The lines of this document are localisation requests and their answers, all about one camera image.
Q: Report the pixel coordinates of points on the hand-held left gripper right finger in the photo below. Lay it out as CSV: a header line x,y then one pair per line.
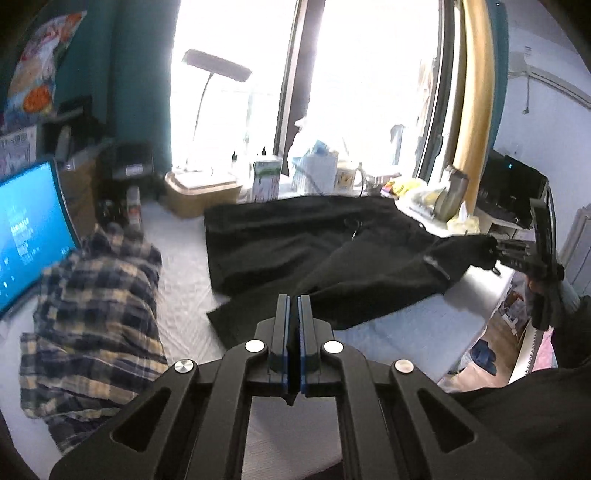
x,y
302,332

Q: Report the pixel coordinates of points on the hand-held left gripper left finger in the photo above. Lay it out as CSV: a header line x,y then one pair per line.
x,y
287,332

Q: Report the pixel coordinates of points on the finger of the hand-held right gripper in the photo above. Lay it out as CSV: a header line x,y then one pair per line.
x,y
511,245
515,263

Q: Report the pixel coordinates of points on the black pants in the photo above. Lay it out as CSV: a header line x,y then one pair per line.
x,y
286,240

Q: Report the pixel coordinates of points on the person's right forearm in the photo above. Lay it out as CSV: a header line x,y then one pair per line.
x,y
572,297

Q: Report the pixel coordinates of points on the yellow tissue pack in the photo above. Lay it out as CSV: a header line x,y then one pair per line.
x,y
463,224

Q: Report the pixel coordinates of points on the black electronic appliance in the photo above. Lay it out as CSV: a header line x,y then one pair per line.
x,y
512,189

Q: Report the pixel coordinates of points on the steel tumbler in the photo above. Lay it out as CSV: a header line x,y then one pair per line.
x,y
451,194

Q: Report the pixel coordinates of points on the blue slippers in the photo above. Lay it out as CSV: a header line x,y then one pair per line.
x,y
484,357

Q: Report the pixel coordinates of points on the yellow packet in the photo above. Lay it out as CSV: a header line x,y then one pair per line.
x,y
415,194

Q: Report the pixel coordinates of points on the white and green carton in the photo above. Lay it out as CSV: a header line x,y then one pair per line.
x,y
266,180

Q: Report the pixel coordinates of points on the yellow curtain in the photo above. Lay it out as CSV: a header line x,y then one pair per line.
x,y
473,92

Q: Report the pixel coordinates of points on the beige storage box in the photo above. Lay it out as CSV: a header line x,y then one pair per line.
x,y
198,198

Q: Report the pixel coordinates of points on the white printed mug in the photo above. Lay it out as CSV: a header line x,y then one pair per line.
x,y
347,177

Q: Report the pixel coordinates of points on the person's black clothing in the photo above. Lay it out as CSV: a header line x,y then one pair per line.
x,y
517,429

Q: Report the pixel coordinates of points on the white air conditioner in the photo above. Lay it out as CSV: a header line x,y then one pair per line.
x,y
549,74

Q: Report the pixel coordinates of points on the plaid flannel shirt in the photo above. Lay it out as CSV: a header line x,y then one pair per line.
x,y
92,314

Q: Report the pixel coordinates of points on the spray can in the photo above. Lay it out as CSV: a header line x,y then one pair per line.
x,y
133,205

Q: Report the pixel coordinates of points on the black printer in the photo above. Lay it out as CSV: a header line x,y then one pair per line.
x,y
131,161

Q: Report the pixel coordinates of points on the cardboard box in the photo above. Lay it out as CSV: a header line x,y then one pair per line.
x,y
83,189

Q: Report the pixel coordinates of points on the grey desk lamp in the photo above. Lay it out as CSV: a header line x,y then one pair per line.
x,y
217,64

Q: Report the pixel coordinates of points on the curved computer monitor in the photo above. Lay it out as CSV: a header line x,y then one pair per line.
x,y
27,230

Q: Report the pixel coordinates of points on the teal curtain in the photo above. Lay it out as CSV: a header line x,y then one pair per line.
x,y
134,69

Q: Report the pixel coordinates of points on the printed paper sheet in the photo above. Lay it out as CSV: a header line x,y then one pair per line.
x,y
16,150

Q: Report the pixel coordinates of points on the colourful wall poster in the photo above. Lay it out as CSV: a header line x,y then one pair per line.
x,y
41,69

